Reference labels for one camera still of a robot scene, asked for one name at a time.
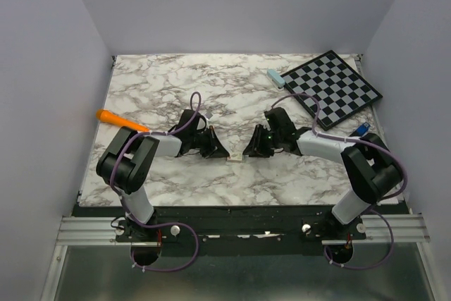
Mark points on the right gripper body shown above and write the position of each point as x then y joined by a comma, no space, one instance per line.
273,141

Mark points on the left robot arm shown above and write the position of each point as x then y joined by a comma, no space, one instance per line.
128,158

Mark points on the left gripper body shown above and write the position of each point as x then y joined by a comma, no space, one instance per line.
201,141

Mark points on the orange marker pen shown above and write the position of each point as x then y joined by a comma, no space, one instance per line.
106,116

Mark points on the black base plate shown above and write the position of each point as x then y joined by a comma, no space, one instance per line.
237,231

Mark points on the aluminium rail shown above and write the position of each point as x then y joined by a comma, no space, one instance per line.
96,231

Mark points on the black grey checkerboard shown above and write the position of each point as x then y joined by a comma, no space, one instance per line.
339,89

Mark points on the white staple box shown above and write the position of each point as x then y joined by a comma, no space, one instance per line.
235,157

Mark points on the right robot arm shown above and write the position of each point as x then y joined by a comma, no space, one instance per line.
371,170

